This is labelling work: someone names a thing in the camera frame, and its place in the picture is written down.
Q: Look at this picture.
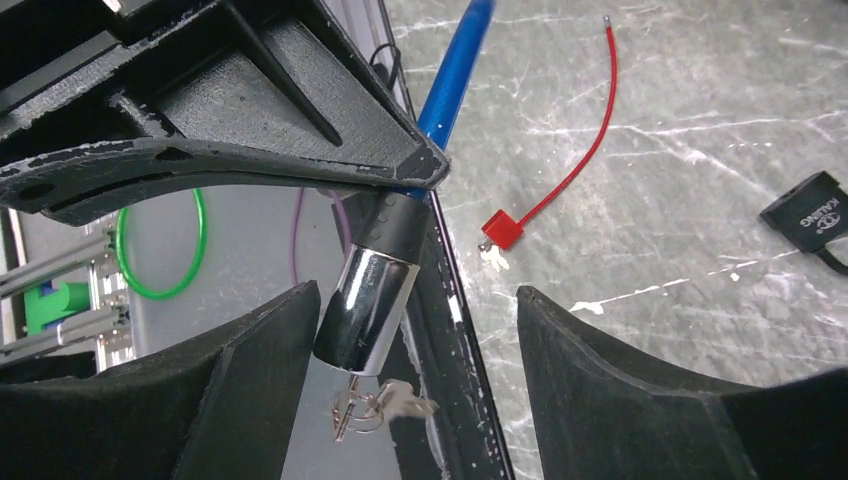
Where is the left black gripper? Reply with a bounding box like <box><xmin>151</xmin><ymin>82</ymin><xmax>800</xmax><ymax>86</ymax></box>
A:
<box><xmin>1</xmin><ymin>1</ymin><xmax>450</xmax><ymax>226</ymax></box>

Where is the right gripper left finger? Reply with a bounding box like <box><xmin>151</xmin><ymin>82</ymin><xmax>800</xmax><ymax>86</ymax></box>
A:
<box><xmin>1</xmin><ymin>281</ymin><xmax>321</xmax><ymax>479</ymax></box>

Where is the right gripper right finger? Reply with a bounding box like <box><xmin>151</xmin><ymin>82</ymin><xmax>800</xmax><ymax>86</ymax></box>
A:
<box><xmin>516</xmin><ymin>286</ymin><xmax>847</xmax><ymax>479</ymax></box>

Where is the green plastic block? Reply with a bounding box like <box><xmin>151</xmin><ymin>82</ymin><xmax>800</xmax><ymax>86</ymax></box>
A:
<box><xmin>23</xmin><ymin>281</ymin><xmax>90</xmax><ymax>335</ymax></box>

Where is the silver key bunch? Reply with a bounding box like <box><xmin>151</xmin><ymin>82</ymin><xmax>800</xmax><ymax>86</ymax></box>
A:
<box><xmin>331</xmin><ymin>375</ymin><xmax>440</xmax><ymax>442</ymax></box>

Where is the green cable lock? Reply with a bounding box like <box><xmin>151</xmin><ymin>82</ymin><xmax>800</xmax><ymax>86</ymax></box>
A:
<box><xmin>112</xmin><ymin>189</ymin><xmax>210</xmax><ymax>301</ymax></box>

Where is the aluminium frame rail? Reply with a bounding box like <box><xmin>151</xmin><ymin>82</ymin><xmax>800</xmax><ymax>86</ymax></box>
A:
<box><xmin>1</xmin><ymin>209</ymin><xmax>136</xmax><ymax>371</ymax></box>

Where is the blue cable lock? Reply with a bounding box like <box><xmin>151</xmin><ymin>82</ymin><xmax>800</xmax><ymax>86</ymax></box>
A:
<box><xmin>313</xmin><ymin>1</ymin><xmax>496</xmax><ymax>377</ymax></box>

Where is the black padlock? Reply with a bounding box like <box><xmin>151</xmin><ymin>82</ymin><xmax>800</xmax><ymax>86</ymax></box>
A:
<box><xmin>759</xmin><ymin>171</ymin><xmax>847</xmax><ymax>276</ymax></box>

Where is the red cable lock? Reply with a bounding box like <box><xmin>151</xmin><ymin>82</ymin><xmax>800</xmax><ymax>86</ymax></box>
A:
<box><xmin>475</xmin><ymin>16</ymin><xmax>618</xmax><ymax>252</ymax></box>

